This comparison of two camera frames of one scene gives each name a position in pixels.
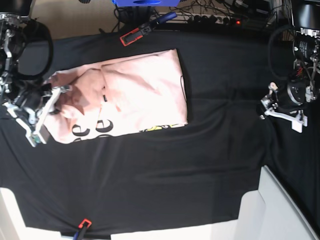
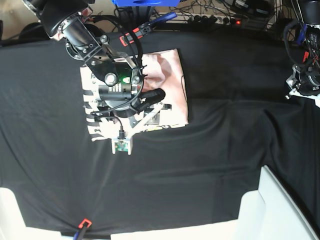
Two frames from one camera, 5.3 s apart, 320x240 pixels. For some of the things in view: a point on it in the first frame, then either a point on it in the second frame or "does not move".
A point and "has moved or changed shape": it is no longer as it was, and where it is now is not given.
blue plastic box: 146,3 does not move
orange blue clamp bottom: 80,235 does not move
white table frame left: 12,225 does not move
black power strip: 206,19 does not move
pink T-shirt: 131,94 has moved or changed shape
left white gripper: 32,122 to 124,145
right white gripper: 297,121 to 305,83
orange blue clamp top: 135,34 does not move
